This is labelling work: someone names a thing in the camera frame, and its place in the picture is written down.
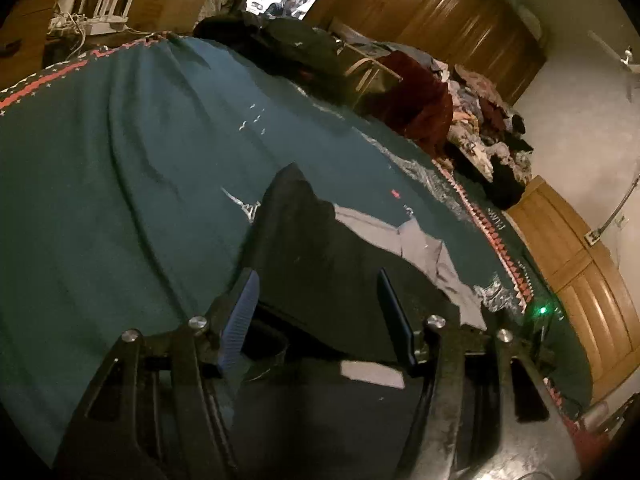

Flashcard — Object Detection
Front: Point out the ceiling fan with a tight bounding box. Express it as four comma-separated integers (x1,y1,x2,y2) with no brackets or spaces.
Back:
587,30,640,101

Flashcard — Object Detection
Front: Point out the wooden door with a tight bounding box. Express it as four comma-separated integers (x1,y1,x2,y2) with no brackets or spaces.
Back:
505,175,640,406

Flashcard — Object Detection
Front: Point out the pile of mixed clothes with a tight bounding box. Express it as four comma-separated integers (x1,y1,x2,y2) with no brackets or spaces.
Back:
435,57,536,211

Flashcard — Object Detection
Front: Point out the dark clothes pile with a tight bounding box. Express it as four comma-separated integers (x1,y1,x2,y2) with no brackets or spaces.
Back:
192,10,351,81

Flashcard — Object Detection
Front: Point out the white router with antennas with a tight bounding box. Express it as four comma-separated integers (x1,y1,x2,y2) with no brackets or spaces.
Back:
75,0,137,36

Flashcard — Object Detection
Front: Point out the white power strip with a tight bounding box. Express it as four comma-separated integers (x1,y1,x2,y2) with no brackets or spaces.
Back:
47,12,92,37

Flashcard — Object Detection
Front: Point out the green patterned blanket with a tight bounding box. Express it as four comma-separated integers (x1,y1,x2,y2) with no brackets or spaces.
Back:
0,30,596,466

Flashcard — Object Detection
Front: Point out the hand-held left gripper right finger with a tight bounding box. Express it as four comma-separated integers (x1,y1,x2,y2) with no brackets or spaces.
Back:
377,267,581,480

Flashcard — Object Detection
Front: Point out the maroon blanket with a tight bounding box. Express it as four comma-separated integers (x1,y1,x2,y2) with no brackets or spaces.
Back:
370,52,456,161

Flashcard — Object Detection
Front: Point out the dark garment with grey lining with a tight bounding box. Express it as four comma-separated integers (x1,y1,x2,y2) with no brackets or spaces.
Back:
232,162,488,480

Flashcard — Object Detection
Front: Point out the wall conduit pipe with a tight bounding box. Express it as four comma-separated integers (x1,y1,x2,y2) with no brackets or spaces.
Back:
597,175,640,236

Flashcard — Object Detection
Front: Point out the wooden wardrobe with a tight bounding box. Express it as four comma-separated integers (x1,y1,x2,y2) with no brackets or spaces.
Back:
305,0,548,106

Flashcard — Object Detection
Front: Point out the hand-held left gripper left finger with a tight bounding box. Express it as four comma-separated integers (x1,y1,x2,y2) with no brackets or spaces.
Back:
52,267,261,480

